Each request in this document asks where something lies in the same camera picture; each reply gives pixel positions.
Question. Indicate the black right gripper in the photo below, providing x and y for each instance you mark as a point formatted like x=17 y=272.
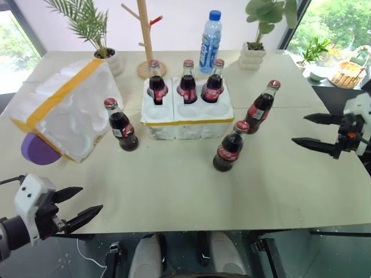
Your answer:
x=349 y=136

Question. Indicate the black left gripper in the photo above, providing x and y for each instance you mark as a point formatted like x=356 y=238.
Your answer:
x=47 y=214

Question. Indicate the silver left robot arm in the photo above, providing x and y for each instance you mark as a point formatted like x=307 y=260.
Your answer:
x=14 y=233

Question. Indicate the glass cola bottle red cap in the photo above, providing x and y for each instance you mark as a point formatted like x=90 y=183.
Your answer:
x=158 y=87
x=123 y=130
x=229 y=150
x=259 y=110
x=187 y=87
x=213 y=88

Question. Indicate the white foam box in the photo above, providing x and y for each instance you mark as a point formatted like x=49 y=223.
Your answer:
x=69 y=113

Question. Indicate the white foam bottle tray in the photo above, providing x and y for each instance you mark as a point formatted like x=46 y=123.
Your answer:
x=188 y=124

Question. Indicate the black side table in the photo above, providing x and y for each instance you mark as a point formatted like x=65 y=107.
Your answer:
x=333 y=97

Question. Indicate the white bowl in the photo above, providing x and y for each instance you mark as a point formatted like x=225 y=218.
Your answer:
x=317 y=76

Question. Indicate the wicker basket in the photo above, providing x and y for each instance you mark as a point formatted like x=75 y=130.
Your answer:
x=347 y=73

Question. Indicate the purple round disc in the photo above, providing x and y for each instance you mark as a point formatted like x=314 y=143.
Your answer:
x=37 y=152

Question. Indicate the small green potted shrub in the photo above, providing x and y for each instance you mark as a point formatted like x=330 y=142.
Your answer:
x=314 y=50

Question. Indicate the grey rounded shell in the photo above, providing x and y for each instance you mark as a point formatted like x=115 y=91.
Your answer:
x=146 y=257
x=227 y=256

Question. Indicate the white ribbed plant pot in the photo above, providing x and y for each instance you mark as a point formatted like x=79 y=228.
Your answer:
x=251 y=58

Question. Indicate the green round-leaf plant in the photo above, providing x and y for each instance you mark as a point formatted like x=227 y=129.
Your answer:
x=268 y=13

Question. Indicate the blue plastic water bottle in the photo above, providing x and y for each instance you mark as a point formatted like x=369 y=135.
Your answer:
x=210 y=43

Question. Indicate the white round plant pot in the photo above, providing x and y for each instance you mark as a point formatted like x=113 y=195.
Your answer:
x=114 y=62

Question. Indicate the wooden peg rack stand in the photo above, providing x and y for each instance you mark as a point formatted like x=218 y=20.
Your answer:
x=146 y=43

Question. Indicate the green palm plant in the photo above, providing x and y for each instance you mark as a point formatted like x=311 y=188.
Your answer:
x=87 y=26

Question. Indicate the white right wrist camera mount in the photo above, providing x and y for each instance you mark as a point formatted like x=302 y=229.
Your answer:
x=359 y=104

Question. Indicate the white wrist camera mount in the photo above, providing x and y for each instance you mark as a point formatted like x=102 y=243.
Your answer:
x=359 y=104
x=27 y=197

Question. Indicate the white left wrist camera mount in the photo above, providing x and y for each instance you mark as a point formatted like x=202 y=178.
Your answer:
x=27 y=197

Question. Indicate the black table frame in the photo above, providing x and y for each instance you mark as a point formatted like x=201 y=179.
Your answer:
x=290 y=255

